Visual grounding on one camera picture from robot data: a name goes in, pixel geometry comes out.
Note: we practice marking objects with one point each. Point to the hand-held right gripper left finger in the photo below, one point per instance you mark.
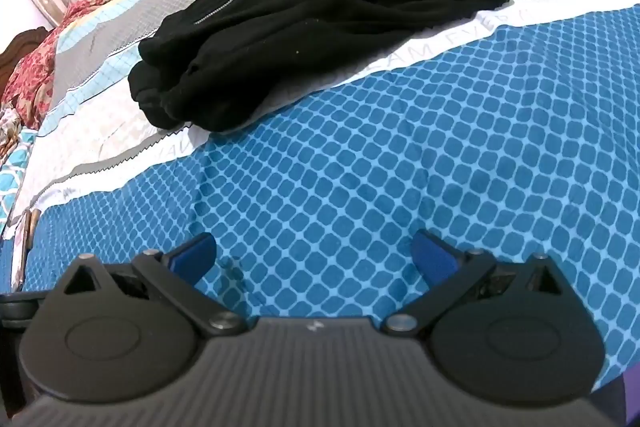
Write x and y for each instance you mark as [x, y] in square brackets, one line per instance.
[194, 253]

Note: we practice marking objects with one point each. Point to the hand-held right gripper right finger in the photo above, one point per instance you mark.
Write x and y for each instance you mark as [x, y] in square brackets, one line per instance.
[434, 257]

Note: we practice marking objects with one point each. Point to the red floral blanket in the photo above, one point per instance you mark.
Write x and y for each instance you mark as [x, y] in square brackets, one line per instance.
[35, 72]

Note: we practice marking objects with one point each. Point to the teal white patterned cloth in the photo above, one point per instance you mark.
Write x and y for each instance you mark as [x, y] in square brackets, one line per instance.
[12, 177]

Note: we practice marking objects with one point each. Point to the black pants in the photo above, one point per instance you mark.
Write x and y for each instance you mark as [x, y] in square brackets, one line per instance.
[325, 32]

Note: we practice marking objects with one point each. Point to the blue patterned bed sheet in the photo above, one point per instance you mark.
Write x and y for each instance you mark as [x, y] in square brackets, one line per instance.
[350, 187]

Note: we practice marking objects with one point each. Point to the wooden headboard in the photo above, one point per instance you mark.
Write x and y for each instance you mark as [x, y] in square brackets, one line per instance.
[19, 44]

